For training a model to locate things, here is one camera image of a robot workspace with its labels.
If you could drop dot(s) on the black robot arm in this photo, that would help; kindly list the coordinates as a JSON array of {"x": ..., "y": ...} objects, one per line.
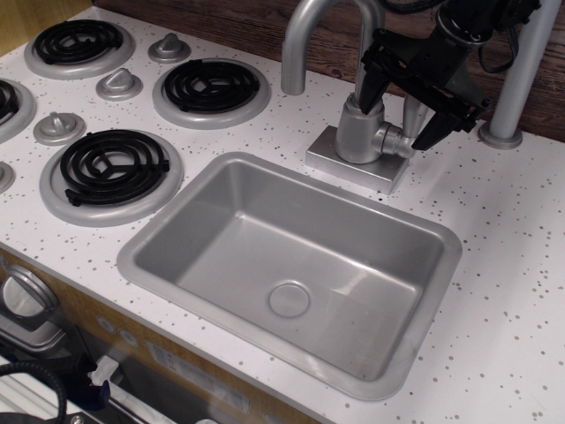
[{"x": 495, "y": 16}]

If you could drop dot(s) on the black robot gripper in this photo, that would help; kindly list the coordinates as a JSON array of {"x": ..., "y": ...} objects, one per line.
[{"x": 433, "y": 70}]

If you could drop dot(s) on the blue clamp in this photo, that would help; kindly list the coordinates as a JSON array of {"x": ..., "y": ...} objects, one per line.
[{"x": 94, "y": 398}]

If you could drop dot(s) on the grey plastic sink basin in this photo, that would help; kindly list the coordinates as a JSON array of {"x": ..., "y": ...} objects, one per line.
[{"x": 341, "y": 287}]

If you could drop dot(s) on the silver round oven dial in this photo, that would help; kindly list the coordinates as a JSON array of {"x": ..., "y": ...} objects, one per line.
[{"x": 26, "y": 299}]

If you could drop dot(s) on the grey stove knob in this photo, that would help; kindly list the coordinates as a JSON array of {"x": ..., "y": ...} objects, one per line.
[
  {"x": 58, "y": 129},
  {"x": 169, "y": 50},
  {"x": 120, "y": 85}
]

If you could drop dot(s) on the silver toy faucet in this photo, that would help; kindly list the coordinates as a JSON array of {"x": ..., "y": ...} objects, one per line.
[{"x": 359, "y": 147}]

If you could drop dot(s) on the left edge stove burner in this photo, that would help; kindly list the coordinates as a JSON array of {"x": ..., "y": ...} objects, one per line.
[{"x": 18, "y": 107}]

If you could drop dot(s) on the grey stove knob lower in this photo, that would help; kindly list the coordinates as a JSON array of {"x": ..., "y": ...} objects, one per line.
[{"x": 58, "y": 129}]

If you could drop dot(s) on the grey stove knob middle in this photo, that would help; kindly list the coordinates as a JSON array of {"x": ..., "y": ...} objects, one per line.
[{"x": 120, "y": 85}]

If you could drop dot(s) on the grey vertical support pole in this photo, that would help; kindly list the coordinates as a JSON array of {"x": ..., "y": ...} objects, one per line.
[{"x": 502, "y": 130}]

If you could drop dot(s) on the grey stove knob top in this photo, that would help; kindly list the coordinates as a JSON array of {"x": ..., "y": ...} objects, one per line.
[{"x": 169, "y": 50}]

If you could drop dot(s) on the back left stove burner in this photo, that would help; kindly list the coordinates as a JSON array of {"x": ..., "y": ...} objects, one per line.
[{"x": 78, "y": 49}]

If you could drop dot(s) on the silver faucet lever handle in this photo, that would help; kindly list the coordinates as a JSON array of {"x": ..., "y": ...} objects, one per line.
[{"x": 408, "y": 128}]

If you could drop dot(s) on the back right stove burner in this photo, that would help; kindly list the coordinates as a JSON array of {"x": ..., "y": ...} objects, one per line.
[{"x": 211, "y": 94}]

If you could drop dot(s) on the front right stove burner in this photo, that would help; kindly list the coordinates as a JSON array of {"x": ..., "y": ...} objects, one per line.
[{"x": 110, "y": 178}]

